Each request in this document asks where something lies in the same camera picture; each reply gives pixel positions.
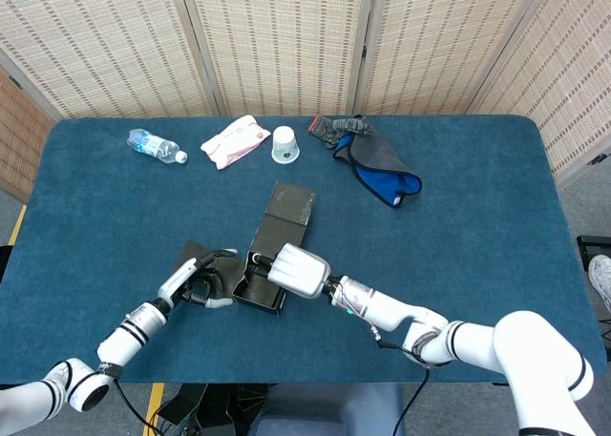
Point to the brown woven screen panel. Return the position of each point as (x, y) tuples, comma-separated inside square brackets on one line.
[(21, 135)]

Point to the beige woven folding screen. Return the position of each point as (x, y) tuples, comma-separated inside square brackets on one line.
[(286, 40)]

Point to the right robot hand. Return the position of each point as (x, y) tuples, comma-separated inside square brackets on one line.
[(301, 271)]

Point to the white sneaker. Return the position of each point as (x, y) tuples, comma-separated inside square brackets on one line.
[(600, 278)]

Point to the black stand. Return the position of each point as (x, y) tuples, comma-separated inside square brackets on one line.
[(594, 247)]

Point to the blue felt-covered table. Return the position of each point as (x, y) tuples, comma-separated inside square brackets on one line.
[(477, 216)]

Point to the black cardboard box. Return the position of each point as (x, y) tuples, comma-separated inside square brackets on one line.
[(281, 226)]

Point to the grey striped work glove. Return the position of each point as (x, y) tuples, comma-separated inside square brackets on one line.
[(334, 127)]

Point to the blue grey cloth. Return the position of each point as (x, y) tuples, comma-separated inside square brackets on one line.
[(377, 164)]

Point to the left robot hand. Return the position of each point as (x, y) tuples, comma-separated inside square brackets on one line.
[(179, 278)]

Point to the white floral paper cup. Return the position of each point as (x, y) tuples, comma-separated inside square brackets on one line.
[(285, 145)]

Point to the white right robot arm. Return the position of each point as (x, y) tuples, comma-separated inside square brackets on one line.
[(525, 345)]

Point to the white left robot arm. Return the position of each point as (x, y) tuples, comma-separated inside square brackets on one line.
[(124, 340)]

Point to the white pink tissue pack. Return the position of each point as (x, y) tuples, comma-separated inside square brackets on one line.
[(234, 142)]

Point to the clear plastic water bottle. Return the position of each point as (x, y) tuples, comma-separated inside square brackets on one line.
[(153, 144)]

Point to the blue grey seat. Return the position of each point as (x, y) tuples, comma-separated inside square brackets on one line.
[(305, 417)]

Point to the black cardboard sheets pile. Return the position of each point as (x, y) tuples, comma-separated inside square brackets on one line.
[(210, 407)]

